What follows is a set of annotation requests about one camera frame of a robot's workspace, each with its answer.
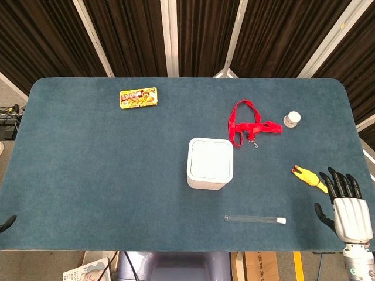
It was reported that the red lanyard strap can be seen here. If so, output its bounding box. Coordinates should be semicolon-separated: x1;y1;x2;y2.
228;100;284;149

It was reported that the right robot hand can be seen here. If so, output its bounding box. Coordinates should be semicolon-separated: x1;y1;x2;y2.
314;166;371;244

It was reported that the white square plastic box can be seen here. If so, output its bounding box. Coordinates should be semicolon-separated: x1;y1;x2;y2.
186;137;234;191

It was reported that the printed paper box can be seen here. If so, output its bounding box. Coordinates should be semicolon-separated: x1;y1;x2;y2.
62;251;117;281

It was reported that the purple robot base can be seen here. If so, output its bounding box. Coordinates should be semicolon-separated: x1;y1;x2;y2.
116;251;233;281

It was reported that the small white bottle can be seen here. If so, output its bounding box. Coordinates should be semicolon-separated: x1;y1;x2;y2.
282;111;302;128

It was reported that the clear test tube white cap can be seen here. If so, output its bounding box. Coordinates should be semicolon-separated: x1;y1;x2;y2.
224;215;287;225

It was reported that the white tripod stand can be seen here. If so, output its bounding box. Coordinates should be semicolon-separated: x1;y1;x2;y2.
212;57;240;78

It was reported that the blue table mat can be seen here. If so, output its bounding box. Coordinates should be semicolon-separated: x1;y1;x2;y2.
0;76;375;252

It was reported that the brown cardboard box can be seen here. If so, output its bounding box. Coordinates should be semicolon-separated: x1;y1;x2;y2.
231;251;281;281

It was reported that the black device with cables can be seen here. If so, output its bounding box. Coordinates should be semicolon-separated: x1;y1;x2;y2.
0;104;27;141

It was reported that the black cable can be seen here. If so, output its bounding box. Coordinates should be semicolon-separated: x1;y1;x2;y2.
102;251;140;281

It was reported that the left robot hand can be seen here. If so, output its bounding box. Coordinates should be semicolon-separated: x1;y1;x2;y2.
0;215;18;234

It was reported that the yellow rubber chicken toy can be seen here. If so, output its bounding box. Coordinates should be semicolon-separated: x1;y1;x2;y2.
291;165;329;194

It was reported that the yellow snack box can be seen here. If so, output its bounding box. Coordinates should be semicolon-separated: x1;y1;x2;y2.
119;87;159;110

